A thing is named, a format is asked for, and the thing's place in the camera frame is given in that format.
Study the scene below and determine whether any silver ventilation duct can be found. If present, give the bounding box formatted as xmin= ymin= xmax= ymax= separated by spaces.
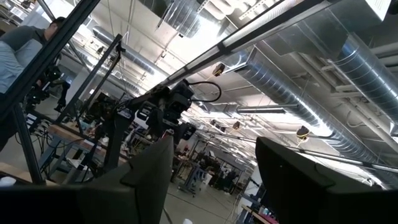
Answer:
xmin=155 ymin=0 xmax=246 ymax=40
xmin=329 ymin=32 xmax=398 ymax=125
xmin=234 ymin=46 xmax=398 ymax=187

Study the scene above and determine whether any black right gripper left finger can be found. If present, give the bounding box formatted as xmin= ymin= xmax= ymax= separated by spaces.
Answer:
xmin=0 ymin=136 xmax=174 ymax=224

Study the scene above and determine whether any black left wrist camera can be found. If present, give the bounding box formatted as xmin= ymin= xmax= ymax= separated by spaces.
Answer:
xmin=170 ymin=80 xmax=195 ymax=113

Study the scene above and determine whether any black aluminium rig frame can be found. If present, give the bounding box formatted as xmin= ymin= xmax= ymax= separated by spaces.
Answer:
xmin=0 ymin=0 xmax=398 ymax=187

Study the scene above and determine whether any wooden background workbench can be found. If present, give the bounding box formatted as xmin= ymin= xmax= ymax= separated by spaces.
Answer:
xmin=46 ymin=123 xmax=131 ymax=162

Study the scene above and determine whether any ceiling light fixture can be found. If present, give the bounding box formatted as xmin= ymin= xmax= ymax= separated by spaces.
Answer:
xmin=236 ymin=105 xmax=299 ymax=114

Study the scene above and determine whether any person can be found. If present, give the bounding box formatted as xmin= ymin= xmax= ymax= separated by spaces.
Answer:
xmin=0 ymin=17 xmax=66 ymax=150

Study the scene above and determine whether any black left camera cable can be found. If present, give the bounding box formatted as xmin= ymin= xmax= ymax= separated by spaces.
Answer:
xmin=185 ymin=80 xmax=223 ymax=103

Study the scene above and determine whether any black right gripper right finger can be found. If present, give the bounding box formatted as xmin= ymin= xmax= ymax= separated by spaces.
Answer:
xmin=255 ymin=136 xmax=398 ymax=224

